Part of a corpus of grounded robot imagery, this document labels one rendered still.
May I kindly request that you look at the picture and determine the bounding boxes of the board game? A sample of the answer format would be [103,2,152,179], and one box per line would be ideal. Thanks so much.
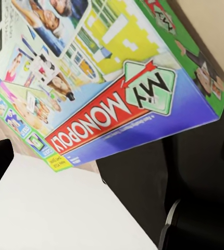
[0,0,224,172]

